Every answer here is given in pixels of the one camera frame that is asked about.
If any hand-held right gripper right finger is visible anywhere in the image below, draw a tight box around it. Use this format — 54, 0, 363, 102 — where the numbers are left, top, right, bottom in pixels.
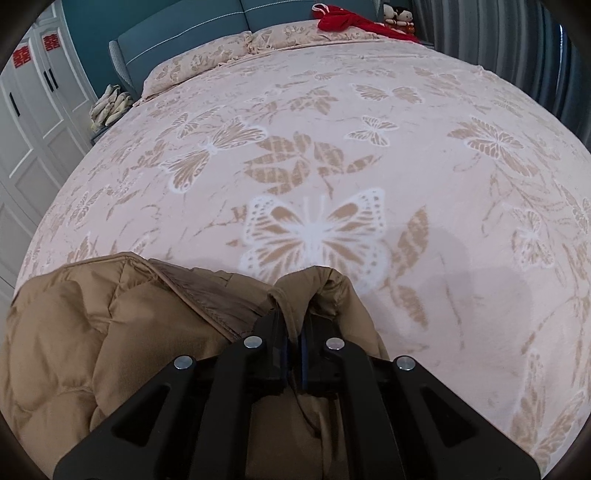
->
295, 314, 539, 480

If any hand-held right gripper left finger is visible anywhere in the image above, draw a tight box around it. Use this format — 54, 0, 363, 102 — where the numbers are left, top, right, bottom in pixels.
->
53, 309, 294, 480

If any tan quilted coat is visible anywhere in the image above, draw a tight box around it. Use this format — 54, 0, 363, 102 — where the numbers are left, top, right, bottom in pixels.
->
0, 251, 402, 480

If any pink butterfly print blanket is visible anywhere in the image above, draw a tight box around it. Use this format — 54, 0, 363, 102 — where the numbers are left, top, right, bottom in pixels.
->
14, 34, 591, 472

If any pile of cream cloths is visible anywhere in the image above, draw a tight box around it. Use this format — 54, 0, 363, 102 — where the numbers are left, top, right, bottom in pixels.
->
89, 84, 134, 130

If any pink floral pillow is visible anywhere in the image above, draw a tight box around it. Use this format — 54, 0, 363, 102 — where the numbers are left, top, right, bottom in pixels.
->
252, 18, 421, 49
141, 44, 257, 100

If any white wardrobe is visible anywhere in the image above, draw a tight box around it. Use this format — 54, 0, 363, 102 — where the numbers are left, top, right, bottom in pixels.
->
0, 9, 100, 296

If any red garment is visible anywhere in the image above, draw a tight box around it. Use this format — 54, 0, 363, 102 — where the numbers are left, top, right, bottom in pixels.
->
311, 4, 421, 44

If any blue upholstered headboard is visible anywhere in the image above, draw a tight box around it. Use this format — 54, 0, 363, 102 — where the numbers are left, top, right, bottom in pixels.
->
108, 0, 384, 93

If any grey blue curtain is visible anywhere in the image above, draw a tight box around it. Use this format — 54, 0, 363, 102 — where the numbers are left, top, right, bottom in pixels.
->
411, 0, 591, 153

